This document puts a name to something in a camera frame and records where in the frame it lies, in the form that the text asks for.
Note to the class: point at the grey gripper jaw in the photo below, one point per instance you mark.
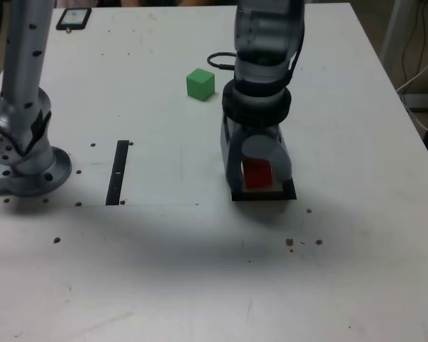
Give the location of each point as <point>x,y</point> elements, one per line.
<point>260,146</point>

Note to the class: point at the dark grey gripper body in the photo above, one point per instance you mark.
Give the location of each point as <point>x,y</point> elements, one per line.
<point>260,131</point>

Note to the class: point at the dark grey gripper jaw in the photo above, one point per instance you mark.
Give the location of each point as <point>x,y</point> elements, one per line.
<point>233,160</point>

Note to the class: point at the red cube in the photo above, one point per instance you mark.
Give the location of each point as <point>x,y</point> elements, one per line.
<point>257,176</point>

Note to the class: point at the green cube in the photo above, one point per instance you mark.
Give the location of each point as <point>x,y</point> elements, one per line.
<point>199,85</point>

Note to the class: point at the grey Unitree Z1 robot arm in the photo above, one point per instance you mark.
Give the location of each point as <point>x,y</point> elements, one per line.
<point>267,35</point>

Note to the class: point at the black tape square outline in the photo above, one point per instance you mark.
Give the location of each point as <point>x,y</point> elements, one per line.
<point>264,197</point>

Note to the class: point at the black tape strip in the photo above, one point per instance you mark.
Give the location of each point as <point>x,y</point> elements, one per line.
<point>116,178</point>

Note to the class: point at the black smartphone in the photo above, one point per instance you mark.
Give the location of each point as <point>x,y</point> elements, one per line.
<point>73,18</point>

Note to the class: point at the white metal post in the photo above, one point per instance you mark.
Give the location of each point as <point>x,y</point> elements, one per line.
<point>396,32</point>

